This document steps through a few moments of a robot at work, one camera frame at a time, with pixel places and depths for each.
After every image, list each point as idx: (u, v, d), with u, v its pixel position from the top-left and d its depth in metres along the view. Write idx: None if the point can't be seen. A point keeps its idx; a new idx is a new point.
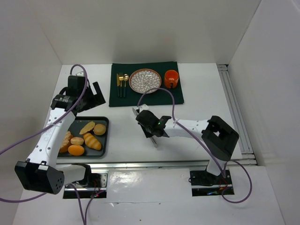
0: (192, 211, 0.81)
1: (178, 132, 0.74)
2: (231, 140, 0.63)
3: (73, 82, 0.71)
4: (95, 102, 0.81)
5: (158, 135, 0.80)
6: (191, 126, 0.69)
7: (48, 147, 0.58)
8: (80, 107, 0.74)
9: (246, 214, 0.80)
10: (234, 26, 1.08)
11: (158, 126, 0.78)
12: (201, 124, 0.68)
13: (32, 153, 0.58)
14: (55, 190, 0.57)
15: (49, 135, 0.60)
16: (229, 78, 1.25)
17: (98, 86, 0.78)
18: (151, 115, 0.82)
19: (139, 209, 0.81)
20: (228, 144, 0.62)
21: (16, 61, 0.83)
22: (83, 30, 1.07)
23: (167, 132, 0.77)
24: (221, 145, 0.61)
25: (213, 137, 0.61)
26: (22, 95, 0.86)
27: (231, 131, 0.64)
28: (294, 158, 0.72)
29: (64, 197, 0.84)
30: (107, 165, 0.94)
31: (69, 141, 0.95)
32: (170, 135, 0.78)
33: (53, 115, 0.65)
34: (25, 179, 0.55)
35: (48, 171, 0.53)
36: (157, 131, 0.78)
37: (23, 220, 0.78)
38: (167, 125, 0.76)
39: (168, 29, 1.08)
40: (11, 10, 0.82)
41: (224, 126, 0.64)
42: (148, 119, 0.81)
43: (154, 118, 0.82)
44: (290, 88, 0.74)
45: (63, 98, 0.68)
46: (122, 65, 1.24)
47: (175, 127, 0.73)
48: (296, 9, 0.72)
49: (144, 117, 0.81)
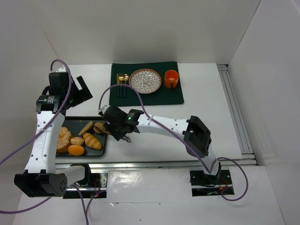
0: (192, 211, 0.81)
1: (153, 130, 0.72)
2: (204, 138, 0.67)
3: (55, 81, 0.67)
4: (83, 98, 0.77)
5: (130, 131, 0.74)
6: (169, 125, 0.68)
7: (45, 154, 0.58)
8: (68, 104, 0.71)
9: (246, 214, 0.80)
10: (234, 26, 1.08)
11: (128, 122, 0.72)
12: (180, 124, 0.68)
13: (29, 163, 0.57)
14: (59, 192, 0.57)
15: (42, 142, 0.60)
16: (229, 78, 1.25)
17: (82, 80, 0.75)
18: (116, 110, 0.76)
19: (139, 209, 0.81)
20: (205, 144, 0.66)
21: (15, 61, 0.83)
22: (82, 30, 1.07)
23: (139, 129, 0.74)
24: (198, 145, 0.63)
25: (193, 138, 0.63)
26: (21, 95, 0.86)
27: (206, 131, 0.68)
28: (294, 158, 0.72)
29: (64, 197, 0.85)
30: (106, 165, 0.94)
31: (69, 141, 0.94)
32: (141, 131, 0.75)
33: (41, 120, 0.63)
34: (27, 188, 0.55)
35: (49, 176, 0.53)
36: (127, 127, 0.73)
37: (24, 220, 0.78)
38: (141, 122, 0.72)
39: (168, 29, 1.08)
40: (11, 11, 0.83)
41: (200, 125, 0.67)
42: (115, 116, 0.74)
43: (122, 114, 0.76)
44: (290, 88, 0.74)
45: (47, 99, 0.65)
46: (122, 65, 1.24)
47: (150, 125, 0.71)
48: (297, 9, 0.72)
49: (110, 115, 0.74)
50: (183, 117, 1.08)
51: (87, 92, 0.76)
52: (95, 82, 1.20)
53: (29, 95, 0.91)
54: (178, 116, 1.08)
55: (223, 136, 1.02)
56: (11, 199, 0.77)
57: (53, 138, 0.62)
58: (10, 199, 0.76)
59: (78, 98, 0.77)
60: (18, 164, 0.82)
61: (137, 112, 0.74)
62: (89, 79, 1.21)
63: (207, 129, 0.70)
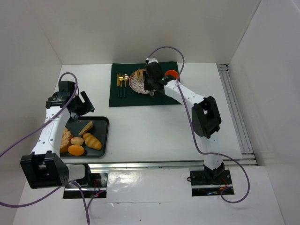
0: (193, 211, 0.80)
1: (175, 95, 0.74)
2: (213, 122, 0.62)
3: (63, 86, 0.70)
4: (86, 109, 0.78)
5: (157, 89, 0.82)
6: (187, 95, 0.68)
7: (51, 138, 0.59)
8: (73, 108, 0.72)
9: (246, 214, 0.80)
10: (234, 26, 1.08)
11: (161, 81, 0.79)
12: (197, 98, 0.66)
13: (36, 146, 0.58)
14: (62, 181, 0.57)
15: (50, 129, 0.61)
16: (229, 78, 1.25)
17: (85, 95, 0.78)
18: (159, 68, 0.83)
19: (139, 209, 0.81)
20: (210, 125, 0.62)
21: (15, 61, 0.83)
22: (83, 30, 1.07)
23: (165, 90, 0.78)
24: (202, 121, 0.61)
25: (199, 112, 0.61)
26: (21, 95, 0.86)
27: (217, 116, 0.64)
28: (294, 158, 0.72)
29: (64, 197, 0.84)
30: (106, 165, 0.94)
31: (69, 141, 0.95)
32: (167, 93, 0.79)
33: (49, 112, 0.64)
34: (32, 173, 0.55)
35: (54, 159, 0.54)
36: (157, 85, 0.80)
37: (23, 219, 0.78)
38: (168, 84, 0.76)
39: (168, 29, 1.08)
40: (11, 11, 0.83)
41: (214, 109, 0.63)
42: (155, 71, 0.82)
43: (161, 72, 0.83)
44: (290, 88, 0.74)
45: (56, 99, 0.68)
46: (123, 65, 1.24)
47: (174, 90, 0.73)
48: (297, 9, 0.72)
49: (152, 69, 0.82)
50: (182, 117, 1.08)
51: (89, 103, 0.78)
52: (95, 82, 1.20)
53: (29, 95, 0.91)
54: (178, 116, 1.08)
55: (223, 136, 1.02)
56: (11, 198, 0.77)
57: (59, 128, 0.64)
58: (10, 199, 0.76)
59: (81, 109, 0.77)
60: (18, 163, 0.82)
61: (171, 78, 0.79)
62: (89, 79, 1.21)
63: (220, 116, 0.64)
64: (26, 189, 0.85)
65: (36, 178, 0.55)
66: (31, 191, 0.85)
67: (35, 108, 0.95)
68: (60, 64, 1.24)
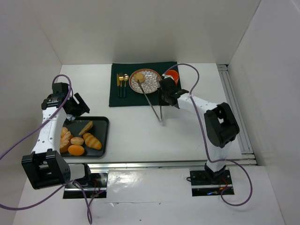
0: (193, 211, 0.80)
1: (188, 106, 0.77)
2: (230, 131, 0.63)
3: (56, 87, 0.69)
4: (82, 110, 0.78)
5: (171, 104, 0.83)
6: (200, 104, 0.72)
7: (50, 137, 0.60)
8: (68, 108, 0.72)
9: (245, 215, 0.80)
10: (234, 26, 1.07)
11: (174, 96, 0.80)
12: (210, 105, 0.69)
13: (36, 146, 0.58)
14: (64, 179, 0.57)
15: (48, 129, 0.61)
16: (229, 78, 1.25)
17: (79, 96, 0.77)
18: (173, 82, 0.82)
19: (139, 209, 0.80)
20: (225, 132, 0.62)
21: (15, 61, 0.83)
22: (82, 30, 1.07)
23: (179, 103, 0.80)
24: (216, 128, 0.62)
25: (213, 118, 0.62)
26: (21, 95, 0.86)
27: (233, 123, 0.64)
28: (294, 158, 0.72)
29: (64, 197, 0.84)
30: (106, 165, 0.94)
31: (69, 141, 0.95)
32: (181, 107, 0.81)
33: (46, 113, 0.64)
34: (34, 173, 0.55)
35: (55, 155, 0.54)
36: (170, 100, 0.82)
37: (24, 220, 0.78)
38: (181, 97, 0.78)
39: (168, 29, 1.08)
40: (11, 10, 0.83)
41: (229, 116, 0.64)
42: (169, 87, 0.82)
43: (175, 87, 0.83)
44: (290, 88, 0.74)
45: (51, 99, 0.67)
46: (122, 65, 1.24)
47: (186, 100, 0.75)
48: (297, 10, 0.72)
49: (166, 84, 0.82)
50: (182, 117, 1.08)
51: (86, 104, 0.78)
52: (95, 82, 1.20)
53: (29, 95, 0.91)
54: (177, 116, 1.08)
55: None
56: (11, 199, 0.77)
57: (58, 127, 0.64)
58: (10, 199, 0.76)
59: (77, 111, 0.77)
60: (18, 163, 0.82)
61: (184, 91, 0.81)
62: (89, 80, 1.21)
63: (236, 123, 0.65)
64: (26, 189, 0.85)
65: (38, 178, 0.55)
66: (30, 191, 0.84)
67: (35, 108, 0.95)
68: (60, 64, 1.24)
